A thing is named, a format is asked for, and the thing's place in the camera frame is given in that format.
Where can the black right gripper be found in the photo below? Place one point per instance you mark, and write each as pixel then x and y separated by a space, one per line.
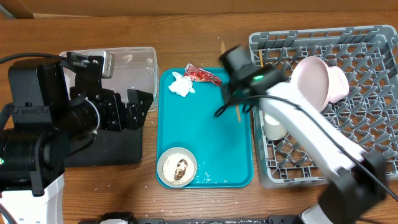
pixel 228 94

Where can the clear plastic container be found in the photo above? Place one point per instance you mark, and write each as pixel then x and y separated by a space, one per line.
pixel 135 68

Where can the grey bowl with rice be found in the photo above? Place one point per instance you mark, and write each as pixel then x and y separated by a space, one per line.
pixel 176 167

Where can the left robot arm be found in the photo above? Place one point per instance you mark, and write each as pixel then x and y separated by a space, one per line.
pixel 60 110

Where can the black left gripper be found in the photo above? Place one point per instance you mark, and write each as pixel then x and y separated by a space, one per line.
pixel 134 116

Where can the black plastic tray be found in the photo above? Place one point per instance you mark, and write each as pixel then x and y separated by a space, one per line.
pixel 109 148

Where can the grey dish rack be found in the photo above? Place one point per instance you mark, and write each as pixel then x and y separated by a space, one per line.
pixel 367 115

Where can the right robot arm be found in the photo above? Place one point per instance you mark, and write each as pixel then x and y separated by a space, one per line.
pixel 357 179

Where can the crumpled white napkin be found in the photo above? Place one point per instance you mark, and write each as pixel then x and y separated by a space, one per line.
pixel 182 85

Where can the wooden chopstick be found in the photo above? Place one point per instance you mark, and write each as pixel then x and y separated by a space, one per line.
pixel 223 50
pixel 261 58

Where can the white cup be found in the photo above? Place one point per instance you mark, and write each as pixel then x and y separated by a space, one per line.
pixel 273 129

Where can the white round plate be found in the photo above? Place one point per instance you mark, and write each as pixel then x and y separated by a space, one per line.
pixel 312 79

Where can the red crumpled wrapper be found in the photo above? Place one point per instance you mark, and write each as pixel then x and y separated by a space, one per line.
pixel 200 75

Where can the black bar at bottom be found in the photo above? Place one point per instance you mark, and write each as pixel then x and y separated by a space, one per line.
pixel 129 218

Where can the teal plastic tray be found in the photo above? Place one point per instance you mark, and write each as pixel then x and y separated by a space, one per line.
pixel 222 146

